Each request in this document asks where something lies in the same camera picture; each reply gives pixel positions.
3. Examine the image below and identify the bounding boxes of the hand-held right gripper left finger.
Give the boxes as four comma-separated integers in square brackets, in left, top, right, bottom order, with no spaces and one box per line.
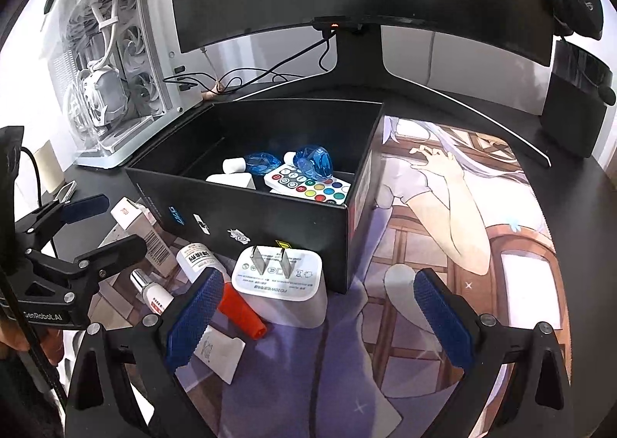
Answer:
[65,267,227,438]

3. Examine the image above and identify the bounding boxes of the black monitor cable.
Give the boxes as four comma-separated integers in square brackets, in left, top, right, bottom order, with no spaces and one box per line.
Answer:
[164,26,338,96]

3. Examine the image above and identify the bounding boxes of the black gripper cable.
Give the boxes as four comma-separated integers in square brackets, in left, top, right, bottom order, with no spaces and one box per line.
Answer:
[0,144,68,424]

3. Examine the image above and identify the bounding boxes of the white computer case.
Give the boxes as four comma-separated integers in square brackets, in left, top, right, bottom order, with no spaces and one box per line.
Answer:
[43,0,206,169]

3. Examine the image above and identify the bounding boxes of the white tube with silver cap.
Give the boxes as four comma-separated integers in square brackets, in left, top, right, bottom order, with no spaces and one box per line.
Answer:
[129,269,177,316]

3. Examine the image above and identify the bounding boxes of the white sachet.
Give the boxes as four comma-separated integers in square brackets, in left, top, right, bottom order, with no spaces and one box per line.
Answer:
[193,325,246,385]

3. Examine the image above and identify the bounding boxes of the silver phone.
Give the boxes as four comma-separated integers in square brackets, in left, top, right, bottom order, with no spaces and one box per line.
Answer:
[51,180,78,202]

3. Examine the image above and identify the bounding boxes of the large white charger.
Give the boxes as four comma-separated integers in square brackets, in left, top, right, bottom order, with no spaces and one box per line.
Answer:
[206,173,256,190]

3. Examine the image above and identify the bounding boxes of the beige flat item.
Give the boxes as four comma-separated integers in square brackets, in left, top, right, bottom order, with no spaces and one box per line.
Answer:
[34,139,66,193]

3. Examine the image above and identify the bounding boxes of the black desk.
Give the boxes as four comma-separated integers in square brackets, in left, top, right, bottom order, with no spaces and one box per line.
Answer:
[29,76,617,438]

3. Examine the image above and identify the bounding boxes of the blue liquid bottle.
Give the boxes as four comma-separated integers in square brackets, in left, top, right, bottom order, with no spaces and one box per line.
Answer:
[284,144,333,179]
[223,151,278,176]

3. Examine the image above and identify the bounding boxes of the white tube with red cap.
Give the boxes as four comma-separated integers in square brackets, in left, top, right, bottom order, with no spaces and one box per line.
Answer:
[176,243,268,340]

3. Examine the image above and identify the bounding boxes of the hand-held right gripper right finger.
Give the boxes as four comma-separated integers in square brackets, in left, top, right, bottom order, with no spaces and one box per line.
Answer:
[413,267,577,438]

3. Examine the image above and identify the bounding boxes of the white remote with coloured buttons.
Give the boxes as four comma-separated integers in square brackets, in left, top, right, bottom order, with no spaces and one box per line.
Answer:
[264,162,352,205]

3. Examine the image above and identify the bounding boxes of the small white charger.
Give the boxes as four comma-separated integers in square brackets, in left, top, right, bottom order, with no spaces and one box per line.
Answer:
[231,245,329,328]

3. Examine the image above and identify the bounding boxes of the black headphones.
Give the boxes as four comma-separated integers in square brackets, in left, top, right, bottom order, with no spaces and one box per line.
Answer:
[545,0,617,106]

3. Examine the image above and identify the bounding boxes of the black cardboard box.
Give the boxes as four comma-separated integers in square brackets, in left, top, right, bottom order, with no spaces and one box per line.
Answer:
[124,101,385,295]

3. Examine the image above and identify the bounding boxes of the black speaker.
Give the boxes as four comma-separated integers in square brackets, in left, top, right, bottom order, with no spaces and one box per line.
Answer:
[539,40,610,159]

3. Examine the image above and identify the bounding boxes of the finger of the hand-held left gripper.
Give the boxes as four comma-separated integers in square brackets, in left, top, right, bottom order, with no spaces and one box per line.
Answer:
[14,194,109,239]
[24,233,148,285]

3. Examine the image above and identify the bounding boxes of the small white printed box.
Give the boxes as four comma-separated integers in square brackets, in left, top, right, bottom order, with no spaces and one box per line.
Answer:
[110,197,177,277]

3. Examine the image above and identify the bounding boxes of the printed desk mat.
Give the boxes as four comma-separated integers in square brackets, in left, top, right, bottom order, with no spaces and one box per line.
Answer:
[91,113,567,438]

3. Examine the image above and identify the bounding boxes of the person's left hand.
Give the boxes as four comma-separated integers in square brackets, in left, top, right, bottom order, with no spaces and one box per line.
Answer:
[0,320,59,352]

